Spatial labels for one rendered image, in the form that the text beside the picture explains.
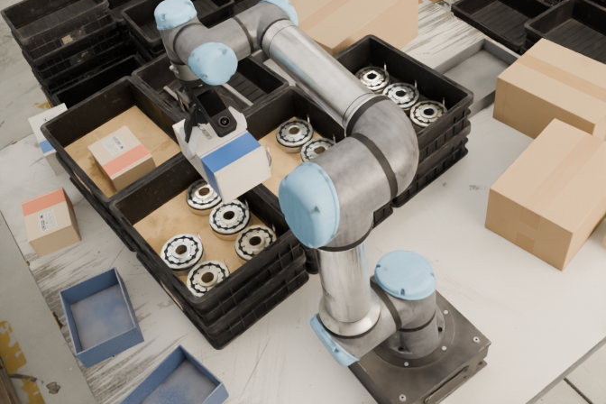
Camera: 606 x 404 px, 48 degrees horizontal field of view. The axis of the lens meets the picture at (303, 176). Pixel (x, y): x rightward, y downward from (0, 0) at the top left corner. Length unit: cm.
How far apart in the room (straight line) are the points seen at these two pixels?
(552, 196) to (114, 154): 112
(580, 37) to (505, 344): 162
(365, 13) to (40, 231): 115
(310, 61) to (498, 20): 212
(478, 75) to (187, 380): 128
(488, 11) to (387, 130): 228
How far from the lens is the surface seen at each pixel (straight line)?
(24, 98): 379
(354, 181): 96
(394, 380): 149
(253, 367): 165
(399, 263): 136
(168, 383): 168
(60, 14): 333
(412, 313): 136
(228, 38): 123
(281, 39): 120
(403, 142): 101
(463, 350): 152
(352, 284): 115
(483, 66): 227
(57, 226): 197
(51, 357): 271
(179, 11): 128
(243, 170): 144
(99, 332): 181
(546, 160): 179
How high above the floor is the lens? 216
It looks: 48 degrees down
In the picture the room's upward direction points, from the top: 10 degrees counter-clockwise
